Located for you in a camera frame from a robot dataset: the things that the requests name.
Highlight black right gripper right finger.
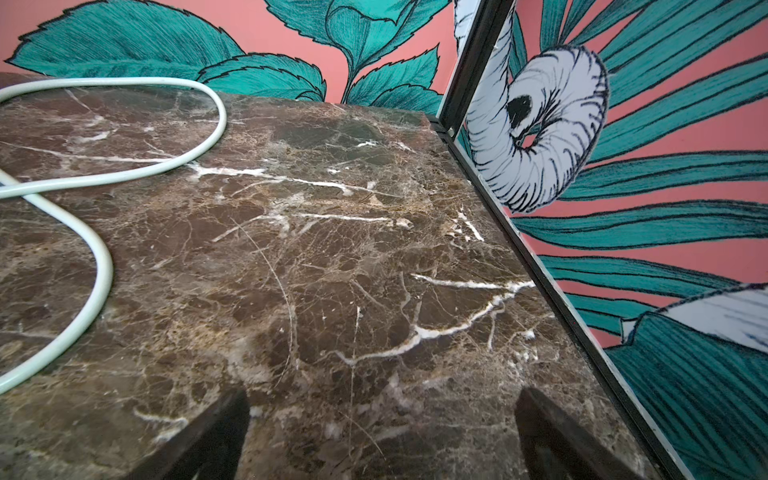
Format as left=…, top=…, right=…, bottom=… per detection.
left=514, top=387, right=640, bottom=479

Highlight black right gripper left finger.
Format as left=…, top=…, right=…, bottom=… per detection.
left=126, top=388, right=250, bottom=479

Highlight white power strip cable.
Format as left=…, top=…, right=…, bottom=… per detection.
left=0, top=76, right=229, bottom=395

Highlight black enclosure corner post right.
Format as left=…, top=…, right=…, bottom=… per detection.
left=435, top=1, right=692, bottom=479

